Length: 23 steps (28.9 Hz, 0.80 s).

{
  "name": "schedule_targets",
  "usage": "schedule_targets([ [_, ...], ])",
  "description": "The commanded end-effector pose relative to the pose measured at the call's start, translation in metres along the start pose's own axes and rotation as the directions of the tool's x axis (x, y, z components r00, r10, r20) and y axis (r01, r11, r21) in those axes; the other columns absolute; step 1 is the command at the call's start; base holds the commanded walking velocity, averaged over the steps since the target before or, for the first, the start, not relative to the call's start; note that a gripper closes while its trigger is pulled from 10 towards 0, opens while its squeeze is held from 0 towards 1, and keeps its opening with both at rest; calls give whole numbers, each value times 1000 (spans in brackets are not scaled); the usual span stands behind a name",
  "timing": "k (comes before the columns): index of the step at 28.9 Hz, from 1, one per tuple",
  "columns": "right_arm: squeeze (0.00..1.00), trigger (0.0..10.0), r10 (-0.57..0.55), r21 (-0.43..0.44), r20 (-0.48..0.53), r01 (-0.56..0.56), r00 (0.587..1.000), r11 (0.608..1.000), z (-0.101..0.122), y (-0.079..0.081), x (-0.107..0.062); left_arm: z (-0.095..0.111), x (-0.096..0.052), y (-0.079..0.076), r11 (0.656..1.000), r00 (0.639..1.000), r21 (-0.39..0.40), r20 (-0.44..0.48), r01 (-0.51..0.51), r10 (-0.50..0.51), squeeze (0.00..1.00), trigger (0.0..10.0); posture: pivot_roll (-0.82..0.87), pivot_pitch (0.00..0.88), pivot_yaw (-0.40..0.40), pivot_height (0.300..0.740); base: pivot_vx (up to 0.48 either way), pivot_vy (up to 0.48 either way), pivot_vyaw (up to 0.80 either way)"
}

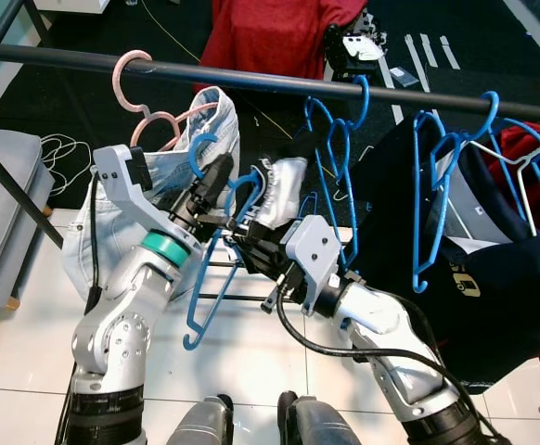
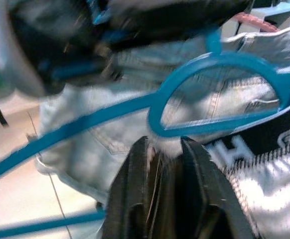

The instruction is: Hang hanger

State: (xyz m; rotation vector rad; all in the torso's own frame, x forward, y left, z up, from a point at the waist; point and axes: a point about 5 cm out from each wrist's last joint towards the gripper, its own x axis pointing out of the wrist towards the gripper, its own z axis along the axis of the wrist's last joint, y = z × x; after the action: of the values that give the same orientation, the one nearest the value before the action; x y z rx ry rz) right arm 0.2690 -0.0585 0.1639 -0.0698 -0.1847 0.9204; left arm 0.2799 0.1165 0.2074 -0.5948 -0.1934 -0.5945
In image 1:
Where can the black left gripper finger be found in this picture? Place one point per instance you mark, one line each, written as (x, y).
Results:
(216, 181)

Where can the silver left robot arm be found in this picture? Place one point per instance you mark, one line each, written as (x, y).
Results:
(112, 324)

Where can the pink plastic hanger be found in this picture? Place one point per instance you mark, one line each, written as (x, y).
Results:
(119, 83)

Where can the pale denim shorts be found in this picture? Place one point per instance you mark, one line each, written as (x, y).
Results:
(210, 116)

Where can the black metal clothes rack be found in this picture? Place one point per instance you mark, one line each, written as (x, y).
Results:
(251, 82)

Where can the bright red t-shirt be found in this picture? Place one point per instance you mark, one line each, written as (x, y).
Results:
(270, 37)

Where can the right robot leg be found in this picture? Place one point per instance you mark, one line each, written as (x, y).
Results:
(321, 425)

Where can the robot leg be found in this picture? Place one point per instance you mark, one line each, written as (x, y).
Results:
(200, 425)
(321, 425)

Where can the grey seat cushion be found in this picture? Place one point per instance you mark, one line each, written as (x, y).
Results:
(1, 213)

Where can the left robot leg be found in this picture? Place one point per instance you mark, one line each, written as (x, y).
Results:
(200, 425)

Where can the white cabinet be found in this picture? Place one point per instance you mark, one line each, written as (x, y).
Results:
(70, 6)

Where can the navy t-shirt with logo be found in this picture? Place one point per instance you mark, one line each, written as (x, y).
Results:
(493, 315)

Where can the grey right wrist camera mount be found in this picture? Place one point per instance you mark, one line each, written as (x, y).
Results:
(312, 250)

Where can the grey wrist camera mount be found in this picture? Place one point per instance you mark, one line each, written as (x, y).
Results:
(126, 190)
(312, 250)

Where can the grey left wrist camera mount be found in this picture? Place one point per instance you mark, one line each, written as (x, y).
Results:
(126, 190)

